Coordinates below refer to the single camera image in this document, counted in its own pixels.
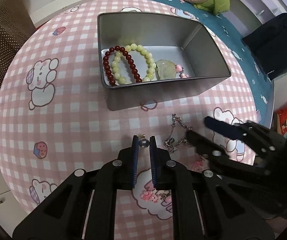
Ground red snack bag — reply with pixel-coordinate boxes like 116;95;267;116
276;105;287;137

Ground silver chain necklace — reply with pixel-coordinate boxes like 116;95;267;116
162;113;197;154

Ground small pink charm clip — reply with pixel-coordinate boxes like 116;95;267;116
158;190;172;207

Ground pearl charm earring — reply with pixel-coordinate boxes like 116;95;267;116
139;134;150;148

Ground dark red bead bracelet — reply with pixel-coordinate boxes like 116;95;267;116
102;45;143;86

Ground green blanket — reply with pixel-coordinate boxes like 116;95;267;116
194;0;230;15

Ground pale yellow bead bracelet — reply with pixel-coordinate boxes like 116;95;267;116
110;43;158;85

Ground jade green pendant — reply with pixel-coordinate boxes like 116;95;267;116
156;60;176;80

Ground white bench top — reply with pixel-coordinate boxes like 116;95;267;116
30;0;95;27

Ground pink bear charm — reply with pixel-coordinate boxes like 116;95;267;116
192;160;205;173

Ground pink checkered bear tablecloth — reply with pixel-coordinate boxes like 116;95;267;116
0;0;261;240

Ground hanging black coat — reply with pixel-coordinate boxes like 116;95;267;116
242;13;287;80

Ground pink bunny charm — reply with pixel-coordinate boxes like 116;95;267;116
140;191;160;203

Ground grey metal tin box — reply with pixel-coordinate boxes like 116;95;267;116
97;12;231;111

